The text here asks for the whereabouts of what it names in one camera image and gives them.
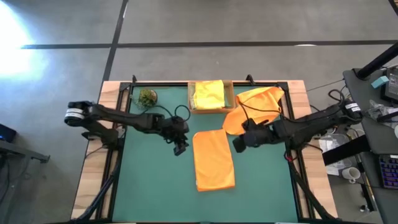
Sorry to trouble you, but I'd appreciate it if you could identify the orange microfiber towel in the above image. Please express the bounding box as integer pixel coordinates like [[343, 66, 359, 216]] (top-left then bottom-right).
[[221, 86, 285, 136]]

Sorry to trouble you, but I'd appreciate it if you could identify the yellow microfiber towel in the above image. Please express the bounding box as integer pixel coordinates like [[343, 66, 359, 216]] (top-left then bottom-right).
[[192, 80, 226, 111]]

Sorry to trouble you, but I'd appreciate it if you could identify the orange towel with care label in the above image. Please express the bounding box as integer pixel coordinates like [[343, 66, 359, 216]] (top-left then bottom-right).
[[192, 128, 236, 192]]

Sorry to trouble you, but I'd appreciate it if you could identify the small potted green plant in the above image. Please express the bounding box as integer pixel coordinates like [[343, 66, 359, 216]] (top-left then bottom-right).
[[129, 88, 159, 110]]

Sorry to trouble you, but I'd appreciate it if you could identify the green table mat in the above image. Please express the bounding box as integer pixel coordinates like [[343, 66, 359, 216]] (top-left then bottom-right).
[[112, 85, 299, 223]]

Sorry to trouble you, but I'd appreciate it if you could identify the white floor bag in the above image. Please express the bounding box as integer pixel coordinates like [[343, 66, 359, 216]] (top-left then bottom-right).
[[318, 136, 343, 177]]

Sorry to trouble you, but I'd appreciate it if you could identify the black desk leg bar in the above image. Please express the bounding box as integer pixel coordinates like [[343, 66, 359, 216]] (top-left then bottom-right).
[[322, 134, 373, 166]]

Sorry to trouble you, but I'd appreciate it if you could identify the white mug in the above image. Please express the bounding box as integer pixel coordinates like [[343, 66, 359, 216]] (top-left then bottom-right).
[[341, 167, 361, 182]]

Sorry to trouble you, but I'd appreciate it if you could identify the grey side desk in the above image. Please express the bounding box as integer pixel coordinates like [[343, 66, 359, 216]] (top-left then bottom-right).
[[343, 67, 398, 224]]

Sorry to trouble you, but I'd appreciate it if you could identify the clear plastic bag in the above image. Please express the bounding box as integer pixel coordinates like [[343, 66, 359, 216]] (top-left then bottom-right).
[[363, 99, 398, 128]]

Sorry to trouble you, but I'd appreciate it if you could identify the small teal box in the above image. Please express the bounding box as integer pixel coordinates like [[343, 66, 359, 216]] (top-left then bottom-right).
[[371, 75, 390, 90]]

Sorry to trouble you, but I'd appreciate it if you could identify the black keyboard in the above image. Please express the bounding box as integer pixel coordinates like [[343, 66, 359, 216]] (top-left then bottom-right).
[[377, 154, 398, 190]]

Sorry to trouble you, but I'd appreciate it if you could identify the black slanted pole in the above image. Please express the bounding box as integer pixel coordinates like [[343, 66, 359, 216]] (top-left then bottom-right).
[[356, 42, 398, 80]]

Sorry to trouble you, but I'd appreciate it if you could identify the black desk device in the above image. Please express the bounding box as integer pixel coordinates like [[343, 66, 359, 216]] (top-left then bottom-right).
[[381, 67, 398, 103]]

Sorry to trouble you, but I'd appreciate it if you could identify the black metal cart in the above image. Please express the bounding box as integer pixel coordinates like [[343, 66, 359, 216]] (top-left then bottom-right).
[[0, 123, 50, 218]]

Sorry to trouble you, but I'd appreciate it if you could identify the black left camera cable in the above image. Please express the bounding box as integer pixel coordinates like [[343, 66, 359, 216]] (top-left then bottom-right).
[[142, 104, 192, 123]]

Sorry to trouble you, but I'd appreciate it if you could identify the black table frame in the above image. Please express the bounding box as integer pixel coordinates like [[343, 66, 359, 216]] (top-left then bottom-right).
[[74, 74, 341, 224]]

